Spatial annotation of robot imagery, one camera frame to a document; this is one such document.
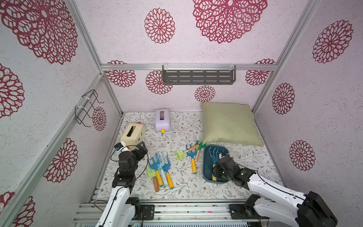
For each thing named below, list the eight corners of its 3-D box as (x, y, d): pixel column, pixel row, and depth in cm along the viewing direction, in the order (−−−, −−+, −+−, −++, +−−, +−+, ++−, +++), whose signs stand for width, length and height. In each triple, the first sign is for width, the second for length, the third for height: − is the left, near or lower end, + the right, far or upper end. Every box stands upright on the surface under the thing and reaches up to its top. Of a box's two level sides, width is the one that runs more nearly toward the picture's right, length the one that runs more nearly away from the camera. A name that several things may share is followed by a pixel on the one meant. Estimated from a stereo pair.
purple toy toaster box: (155, 134, 109) (153, 125, 100) (158, 113, 123) (156, 103, 115) (169, 134, 109) (168, 125, 100) (170, 113, 123) (170, 103, 115)
